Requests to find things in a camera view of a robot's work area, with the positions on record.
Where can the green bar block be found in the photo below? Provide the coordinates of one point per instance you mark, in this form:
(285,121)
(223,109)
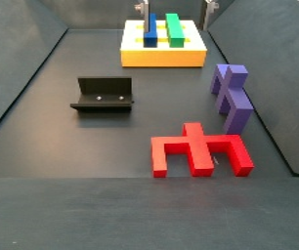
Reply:
(175,32)

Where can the yellow slotted board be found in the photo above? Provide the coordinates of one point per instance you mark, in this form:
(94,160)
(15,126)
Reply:
(163,56)

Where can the red cross-shaped block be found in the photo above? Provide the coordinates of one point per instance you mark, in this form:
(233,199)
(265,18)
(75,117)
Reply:
(199,146)

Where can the black angle bracket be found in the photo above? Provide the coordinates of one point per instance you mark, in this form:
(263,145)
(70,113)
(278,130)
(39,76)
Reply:
(104,93)

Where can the purple cross-shaped block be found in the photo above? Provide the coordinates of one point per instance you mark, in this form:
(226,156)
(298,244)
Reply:
(233,102)

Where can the blue bar block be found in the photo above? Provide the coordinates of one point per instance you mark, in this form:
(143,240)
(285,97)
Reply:
(151,33)

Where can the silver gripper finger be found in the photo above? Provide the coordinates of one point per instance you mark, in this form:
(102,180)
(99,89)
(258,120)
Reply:
(143,9)
(211,7)

